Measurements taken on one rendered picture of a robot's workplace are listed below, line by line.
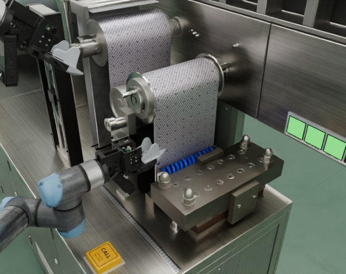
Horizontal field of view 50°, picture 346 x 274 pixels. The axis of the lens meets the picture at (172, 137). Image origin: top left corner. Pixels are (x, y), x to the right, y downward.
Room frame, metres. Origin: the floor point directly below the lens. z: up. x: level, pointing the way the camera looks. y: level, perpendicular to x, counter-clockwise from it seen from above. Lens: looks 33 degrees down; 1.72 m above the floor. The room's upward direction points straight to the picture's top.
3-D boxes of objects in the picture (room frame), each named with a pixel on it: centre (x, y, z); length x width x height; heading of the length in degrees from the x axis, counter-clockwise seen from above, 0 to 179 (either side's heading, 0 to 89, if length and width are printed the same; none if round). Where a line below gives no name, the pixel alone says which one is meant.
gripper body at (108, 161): (0.81, 0.15, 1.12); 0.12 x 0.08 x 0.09; 127
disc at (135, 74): (0.93, 0.09, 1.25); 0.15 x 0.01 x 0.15; 38
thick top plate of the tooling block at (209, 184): (0.88, -0.14, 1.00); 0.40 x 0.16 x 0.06; 128
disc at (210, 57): (1.08, -0.11, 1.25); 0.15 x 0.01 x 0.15; 38
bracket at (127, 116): (0.93, 0.15, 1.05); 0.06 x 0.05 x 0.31; 128
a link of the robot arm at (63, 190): (0.71, 0.27, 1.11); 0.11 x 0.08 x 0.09; 127
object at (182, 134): (0.95, -0.04, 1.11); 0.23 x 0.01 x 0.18; 128
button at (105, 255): (0.65, 0.18, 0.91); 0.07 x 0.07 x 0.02; 38
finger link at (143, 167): (0.83, 0.09, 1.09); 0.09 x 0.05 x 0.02; 126
